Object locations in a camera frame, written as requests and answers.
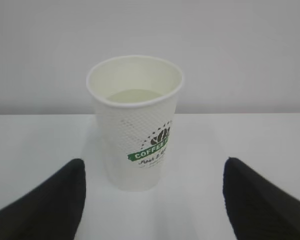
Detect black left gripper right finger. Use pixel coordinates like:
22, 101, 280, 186
222, 157, 300, 240

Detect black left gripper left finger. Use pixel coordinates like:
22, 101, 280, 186
0, 158, 87, 240

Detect white paper coffee cup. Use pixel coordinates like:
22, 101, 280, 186
86, 55, 184, 192

